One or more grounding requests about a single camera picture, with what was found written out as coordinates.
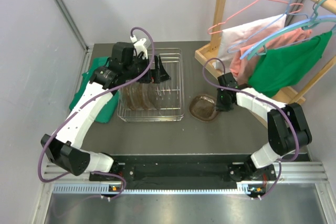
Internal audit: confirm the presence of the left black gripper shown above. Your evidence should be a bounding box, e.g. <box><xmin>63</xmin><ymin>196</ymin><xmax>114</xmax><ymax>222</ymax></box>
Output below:
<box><xmin>123</xmin><ymin>54</ymin><xmax>170</xmax><ymax>84</ymax></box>

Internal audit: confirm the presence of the clear glass plate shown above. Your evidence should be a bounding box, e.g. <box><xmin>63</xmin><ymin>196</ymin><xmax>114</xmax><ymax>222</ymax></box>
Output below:
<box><xmin>120</xmin><ymin>87</ymin><xmax>131</xmax><ymax>110</ymax></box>
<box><xmin>140</xmin><ymin>83</ymin><xmax>150</xmax><ymax>110</ymax></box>
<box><xmin>134</xmin><ymin>84</ymin><xmax>143</xmax><ymax>110</ymax></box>

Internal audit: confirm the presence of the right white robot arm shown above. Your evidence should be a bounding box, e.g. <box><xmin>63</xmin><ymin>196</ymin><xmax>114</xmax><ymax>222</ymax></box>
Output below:
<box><xmin>216</xmin><ymin>73</ymin><xmax>312</xmax><ymax>180</ymax></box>

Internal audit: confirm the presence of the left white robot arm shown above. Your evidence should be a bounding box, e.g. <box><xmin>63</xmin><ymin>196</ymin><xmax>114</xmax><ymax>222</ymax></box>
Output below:
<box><xmin>41</xmin><ymin>37</ymin><xmax>170</xmax><ymax>180</ymax></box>

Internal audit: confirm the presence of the wooden clothes rack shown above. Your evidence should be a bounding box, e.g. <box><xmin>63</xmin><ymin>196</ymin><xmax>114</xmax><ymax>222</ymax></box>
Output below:
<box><xmin>194</xmin><ymin>0</ymin><xmax>336</xmax><ymax>127</ymax></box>

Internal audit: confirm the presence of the pink hanging garment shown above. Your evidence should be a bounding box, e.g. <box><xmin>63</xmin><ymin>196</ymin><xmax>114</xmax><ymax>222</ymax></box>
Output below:
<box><xmin>229</xmin><ymin>28</ymin><xmax>312</xmax><ymax>84</ymax></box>

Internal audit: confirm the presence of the green hanging garment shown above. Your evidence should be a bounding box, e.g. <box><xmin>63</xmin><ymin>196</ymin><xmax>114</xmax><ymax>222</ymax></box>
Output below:
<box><xmin>248</xmin><ymin>31</ymin><xmax>333</xmax><ymax>98</ymax></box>

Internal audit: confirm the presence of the white hanging garment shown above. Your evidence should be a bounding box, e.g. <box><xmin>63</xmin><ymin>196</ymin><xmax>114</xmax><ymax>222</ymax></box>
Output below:
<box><xmin>212</xmin><ymin>14</ymin><xmax>287</xmax><ymax>71</ymax></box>

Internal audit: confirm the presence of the folded green t-shirt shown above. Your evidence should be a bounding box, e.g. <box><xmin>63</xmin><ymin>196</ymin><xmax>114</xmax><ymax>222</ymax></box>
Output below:
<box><xmin>69</xmin><ymin>57</ymin><xmax>119</xmax><ymax>123</ymax></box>

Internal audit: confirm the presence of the teal plastic hanger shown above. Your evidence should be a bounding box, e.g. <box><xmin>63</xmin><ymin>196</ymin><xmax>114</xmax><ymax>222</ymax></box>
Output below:
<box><xmin>247</xmin><ymin>0</ymin><xmax>336</xmax><ymax>60</ymax></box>

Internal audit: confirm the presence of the light blue plastic hanger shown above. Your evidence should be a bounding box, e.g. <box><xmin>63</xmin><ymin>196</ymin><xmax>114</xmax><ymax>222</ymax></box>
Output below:
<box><xmin>240</xmin><ymin>15</ymin><xmax>335</xmax><ymax>60</ymax></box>

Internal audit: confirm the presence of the wire dish rack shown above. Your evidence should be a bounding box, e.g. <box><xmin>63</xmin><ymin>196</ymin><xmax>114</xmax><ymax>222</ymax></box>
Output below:
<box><xmin>117</xmin><ymin>48</ymin><xmax>184</xmax><ymax>122</ymax></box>

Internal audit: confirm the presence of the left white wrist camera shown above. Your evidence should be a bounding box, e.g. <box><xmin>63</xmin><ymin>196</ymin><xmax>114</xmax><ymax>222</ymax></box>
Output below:
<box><xmin>130</xmin><ymin>35</ymin><xmax>154</xmax><ymax>59</ymax></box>

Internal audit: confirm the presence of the slotted cable duct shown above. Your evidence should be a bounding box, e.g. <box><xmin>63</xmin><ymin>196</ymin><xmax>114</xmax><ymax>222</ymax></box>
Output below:
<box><xmin>52</xmin><ymin>183</ymin><xmax>261</xmax><ymax>196</ymax></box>

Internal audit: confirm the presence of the pink wire hanger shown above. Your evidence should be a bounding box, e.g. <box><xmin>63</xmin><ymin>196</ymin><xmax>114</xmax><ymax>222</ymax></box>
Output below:
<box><xmin>207</xmin><ymin>0</ymin><xmax>304</xmax><ymax>35</ymax></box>

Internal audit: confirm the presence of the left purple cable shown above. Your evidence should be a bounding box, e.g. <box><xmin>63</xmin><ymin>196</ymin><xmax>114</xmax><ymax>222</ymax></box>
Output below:
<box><xmin>38</xmin><ymin>26</ymin><xmax>155</xmax><ymax>201</ymax></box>

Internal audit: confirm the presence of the aluminium frame profile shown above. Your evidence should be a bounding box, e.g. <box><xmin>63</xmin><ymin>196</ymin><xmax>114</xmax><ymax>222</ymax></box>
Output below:
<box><xmin>54</xmin><ymin>0</ymin><xmax>89</xmax><ymax>51</ymax></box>

